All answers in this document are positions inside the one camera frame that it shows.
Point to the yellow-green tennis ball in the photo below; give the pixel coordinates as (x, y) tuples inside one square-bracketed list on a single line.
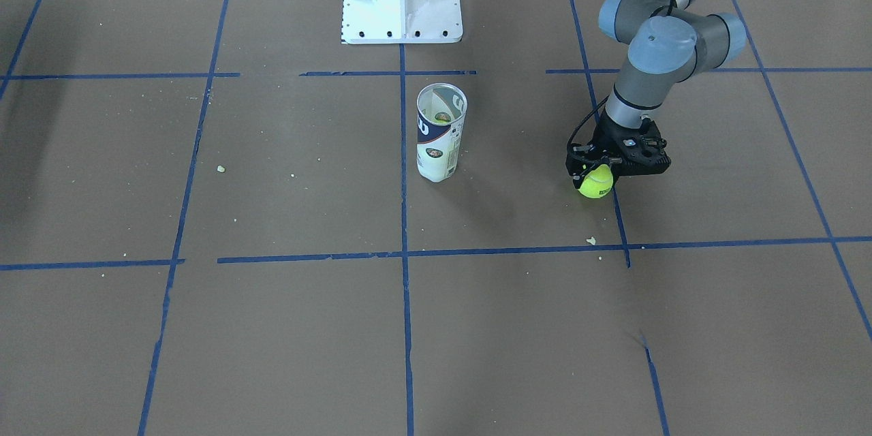
[(596, 181)]

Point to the tennis ball inside can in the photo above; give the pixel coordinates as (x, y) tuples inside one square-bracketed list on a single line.
[(442, 118)]

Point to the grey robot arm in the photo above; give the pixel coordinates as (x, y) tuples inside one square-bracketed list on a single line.
[(666, 45)]

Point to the clear plastic tennis ball can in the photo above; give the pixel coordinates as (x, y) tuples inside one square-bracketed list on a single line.
[(438, 146)]

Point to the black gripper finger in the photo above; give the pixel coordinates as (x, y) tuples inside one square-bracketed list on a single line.
[(577, 179)]

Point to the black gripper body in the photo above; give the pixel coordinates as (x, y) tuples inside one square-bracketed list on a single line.
[(603, 142)]

